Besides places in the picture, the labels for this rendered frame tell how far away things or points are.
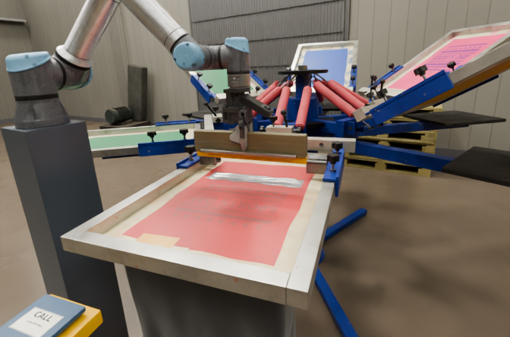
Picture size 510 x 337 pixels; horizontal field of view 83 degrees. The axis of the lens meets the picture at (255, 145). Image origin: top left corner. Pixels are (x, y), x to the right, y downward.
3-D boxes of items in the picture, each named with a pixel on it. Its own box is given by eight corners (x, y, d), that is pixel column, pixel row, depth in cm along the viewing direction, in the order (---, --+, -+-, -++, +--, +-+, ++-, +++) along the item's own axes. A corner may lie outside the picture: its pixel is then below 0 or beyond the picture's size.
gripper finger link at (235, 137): (231, 150, 100) (231, 124, 99) (247, 152, 98) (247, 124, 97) (227, 152, 97) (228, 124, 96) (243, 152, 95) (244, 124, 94)
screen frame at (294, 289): (307, 310, 49) (307, 292, 48) (63, 250, 69) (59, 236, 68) (341, 163, 120) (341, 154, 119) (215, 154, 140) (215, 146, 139)
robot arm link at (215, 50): (181, 45, 87) (215, 42, 85) (195, 46, 98) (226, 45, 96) (184, 71, 89) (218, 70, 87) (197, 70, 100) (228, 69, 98)
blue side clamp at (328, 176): (338, 197, 93) (338, 177, 91) (322, 195, 94) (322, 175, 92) (344, 166, 120) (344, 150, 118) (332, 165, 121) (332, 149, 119)
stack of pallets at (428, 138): (434, 159, 404) (442, 99, 382) (434, 177, 338) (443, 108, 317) (350, 149, 462) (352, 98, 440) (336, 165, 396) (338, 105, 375)
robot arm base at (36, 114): (7, 127, 95) (-2, 96, 92) (56, 118, 107) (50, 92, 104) (28, 130, 87) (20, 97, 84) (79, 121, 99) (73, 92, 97)
